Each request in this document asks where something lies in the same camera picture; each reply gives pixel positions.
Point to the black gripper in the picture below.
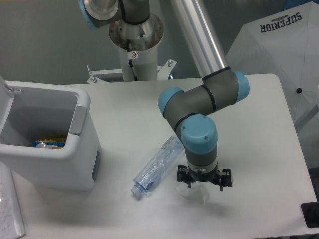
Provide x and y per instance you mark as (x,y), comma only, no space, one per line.
(222,178)

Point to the white paper tissue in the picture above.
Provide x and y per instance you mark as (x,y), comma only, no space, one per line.
(197,192)

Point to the clear crushed plastic bottle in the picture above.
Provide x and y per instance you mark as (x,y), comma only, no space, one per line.
(154,170)

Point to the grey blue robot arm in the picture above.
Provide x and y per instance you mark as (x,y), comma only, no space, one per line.
(136,32)

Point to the white open trash can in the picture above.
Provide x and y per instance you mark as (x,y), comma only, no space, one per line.
(34,111)

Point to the black device at edge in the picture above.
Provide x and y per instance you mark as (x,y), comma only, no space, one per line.
(310,212)

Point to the white superior umbrella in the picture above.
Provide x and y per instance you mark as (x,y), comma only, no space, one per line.
(285,44)

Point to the blue yellow snack wrapper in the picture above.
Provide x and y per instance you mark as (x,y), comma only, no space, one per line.
(50,143)

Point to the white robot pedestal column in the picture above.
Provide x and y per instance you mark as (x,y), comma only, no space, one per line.
(139,65)

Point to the white metal base bracket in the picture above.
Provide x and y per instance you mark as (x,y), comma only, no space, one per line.
(165,72)

